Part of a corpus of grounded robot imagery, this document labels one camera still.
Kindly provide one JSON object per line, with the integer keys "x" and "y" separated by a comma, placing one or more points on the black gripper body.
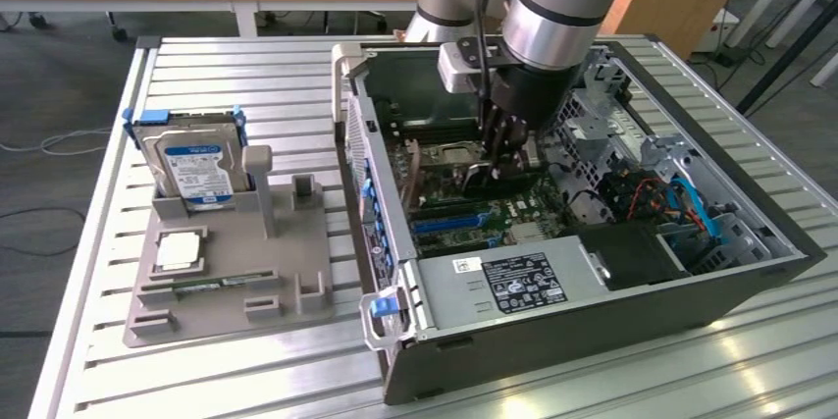
{"x": 534, "y": 92}

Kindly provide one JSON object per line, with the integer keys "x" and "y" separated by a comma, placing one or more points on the silver CPU chip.
{"x": 178, "y": 251}

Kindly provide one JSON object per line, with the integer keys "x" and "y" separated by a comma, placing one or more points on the black slanted pole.
{"x": 786, "y": 53}

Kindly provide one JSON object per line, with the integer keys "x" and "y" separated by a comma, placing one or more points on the blue case latch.
{"x": 383, "y": 305}

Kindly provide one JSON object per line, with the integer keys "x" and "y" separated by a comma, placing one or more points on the metal CPU socket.
{"x": 451, "y": 151}

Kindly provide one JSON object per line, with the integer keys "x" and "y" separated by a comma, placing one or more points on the black expansion slot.
{"x": 458, "y": 242}

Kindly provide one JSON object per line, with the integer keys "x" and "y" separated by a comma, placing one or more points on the large metal disk bay cage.
{"x": 596, "y": 144}

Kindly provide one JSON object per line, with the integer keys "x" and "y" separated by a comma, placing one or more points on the green motherboard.
{"x": 523, "y": 213}

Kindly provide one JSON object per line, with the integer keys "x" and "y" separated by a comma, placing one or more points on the hard disk with blue caddy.
{"x": 193, "y": 169}

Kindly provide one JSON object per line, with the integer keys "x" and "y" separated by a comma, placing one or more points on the small metal disk bay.
{"x": 740, "y": 242}

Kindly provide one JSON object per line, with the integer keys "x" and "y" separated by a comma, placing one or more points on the blue expansion slot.
{"x": 451, "y": 224}

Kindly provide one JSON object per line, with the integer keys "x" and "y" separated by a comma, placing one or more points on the grey parts rack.
{"x": 249, "y": 252}

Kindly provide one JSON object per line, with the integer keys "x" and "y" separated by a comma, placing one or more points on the black open PC case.
{"x": 589, "y": 335}

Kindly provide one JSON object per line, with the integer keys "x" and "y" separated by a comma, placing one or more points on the white device red mark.
{"x": 720, "y": 26}

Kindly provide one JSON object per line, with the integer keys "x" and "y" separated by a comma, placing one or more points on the grey power supply unit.
{"x": 458, "y": 286}

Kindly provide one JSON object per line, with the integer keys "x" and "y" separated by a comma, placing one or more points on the silver chipset heat sink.
{"x": 527, "y": 233}

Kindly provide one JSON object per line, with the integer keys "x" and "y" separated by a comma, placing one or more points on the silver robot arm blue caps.
{"x": 564, "y": 7}

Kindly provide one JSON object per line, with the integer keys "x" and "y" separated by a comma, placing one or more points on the dark graphics card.
{"x": 491, "y": 188}

